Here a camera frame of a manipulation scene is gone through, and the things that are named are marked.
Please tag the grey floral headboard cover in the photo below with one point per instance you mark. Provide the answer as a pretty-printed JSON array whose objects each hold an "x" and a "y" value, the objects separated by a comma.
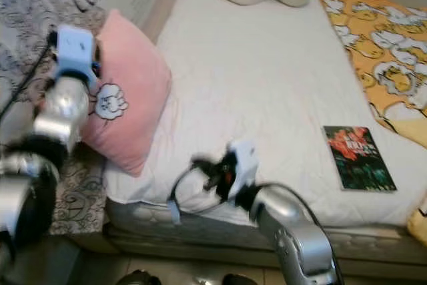
[{"x": 33, "y": 5}]

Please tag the black right robot foot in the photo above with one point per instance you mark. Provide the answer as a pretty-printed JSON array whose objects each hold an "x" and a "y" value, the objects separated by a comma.
[{"x": 241, "y": 280}]

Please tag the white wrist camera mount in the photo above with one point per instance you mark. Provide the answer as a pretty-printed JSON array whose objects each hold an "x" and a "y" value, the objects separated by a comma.
[
  {"x": 75, "y": 51},
  {"x": 245, "y": 161}
]

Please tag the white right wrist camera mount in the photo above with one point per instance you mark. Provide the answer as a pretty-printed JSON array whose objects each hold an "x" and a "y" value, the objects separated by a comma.
[{"x": 245, "y": 161}]

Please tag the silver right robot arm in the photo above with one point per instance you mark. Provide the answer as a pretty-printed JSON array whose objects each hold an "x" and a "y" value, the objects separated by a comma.
[{"x": 293, "y": 231}]

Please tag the pink pillow with cloud print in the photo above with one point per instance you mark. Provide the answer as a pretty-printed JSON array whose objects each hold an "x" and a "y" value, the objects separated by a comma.
[{"x": 140, "y": 91}]

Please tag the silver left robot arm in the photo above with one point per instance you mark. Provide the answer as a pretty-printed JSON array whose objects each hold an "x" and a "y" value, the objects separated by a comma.
[{"x": 63, "y": 115}]

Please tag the black robot foot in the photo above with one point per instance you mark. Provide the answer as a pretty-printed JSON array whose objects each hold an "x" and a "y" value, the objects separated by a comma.
[
  {"x": 241, "y": 280},
  {"x": 139, "y": 279}
]

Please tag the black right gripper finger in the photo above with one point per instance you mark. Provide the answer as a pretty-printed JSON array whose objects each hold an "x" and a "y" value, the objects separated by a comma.
[{"x": 203, "y": 163}]

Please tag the beige quilted mattress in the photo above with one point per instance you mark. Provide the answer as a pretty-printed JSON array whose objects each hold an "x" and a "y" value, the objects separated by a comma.
[{"x": 147, "y": 221}]

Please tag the yellow cartoon print blanket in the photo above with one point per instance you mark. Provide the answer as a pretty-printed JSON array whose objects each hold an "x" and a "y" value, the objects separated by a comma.
[{"x": 387, "y": 45}]

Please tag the black left robot foot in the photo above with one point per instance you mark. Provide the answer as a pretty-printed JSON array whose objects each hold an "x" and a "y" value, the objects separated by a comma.
[{"x": 139, "y": 279}]

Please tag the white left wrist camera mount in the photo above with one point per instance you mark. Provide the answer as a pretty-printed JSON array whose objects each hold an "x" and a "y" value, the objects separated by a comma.
[{"x": 75, "y": 51}]

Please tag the white quilted mattress pad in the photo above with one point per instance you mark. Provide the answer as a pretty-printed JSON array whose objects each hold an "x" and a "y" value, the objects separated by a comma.
[{"x": 253, "y": 78}]

